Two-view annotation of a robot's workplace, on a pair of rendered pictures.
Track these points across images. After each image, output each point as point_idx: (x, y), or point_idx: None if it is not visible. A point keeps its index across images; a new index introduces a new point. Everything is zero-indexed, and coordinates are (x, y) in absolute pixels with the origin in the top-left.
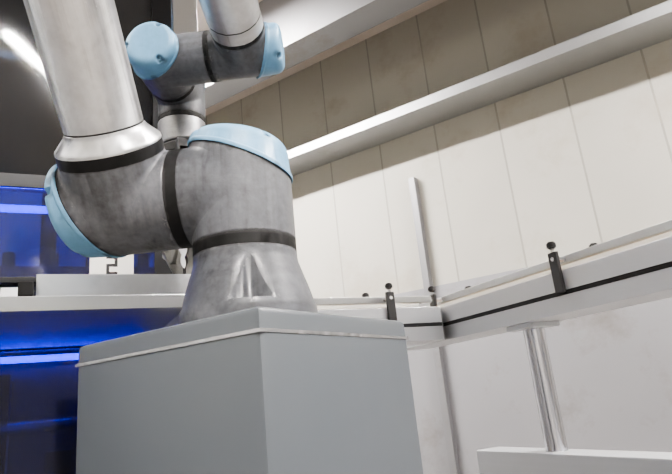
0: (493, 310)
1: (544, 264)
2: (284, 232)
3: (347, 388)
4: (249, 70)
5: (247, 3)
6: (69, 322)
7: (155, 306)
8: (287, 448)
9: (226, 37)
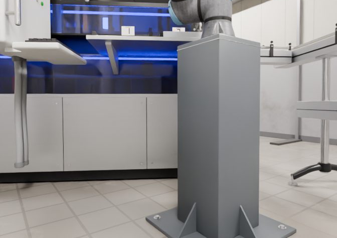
0: (311, 50)
1: (334, 32)
2: (228, 16)
3: (240, 55)
4: None
5: None
6: (170, 45)
7: (193, 40)
8: (223, 64)
9: None
